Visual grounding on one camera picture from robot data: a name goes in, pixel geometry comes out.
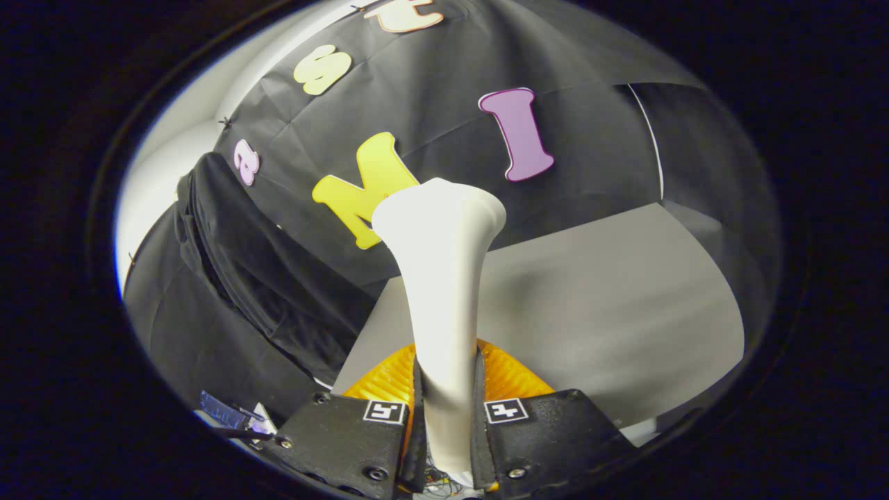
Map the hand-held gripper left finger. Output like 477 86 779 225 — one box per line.
264 342 427 500

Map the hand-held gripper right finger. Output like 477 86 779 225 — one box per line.
470 339 636 499

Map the white garment steamer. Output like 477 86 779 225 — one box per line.
372 178 508 480

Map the black jacket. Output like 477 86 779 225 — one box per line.
177 153 379 386

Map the grey cabinet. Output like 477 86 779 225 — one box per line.
332 203 745 445

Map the blue white printed item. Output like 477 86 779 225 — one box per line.
198 389 279 438

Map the black backdrop cloth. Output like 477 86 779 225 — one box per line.
124 0 782 424

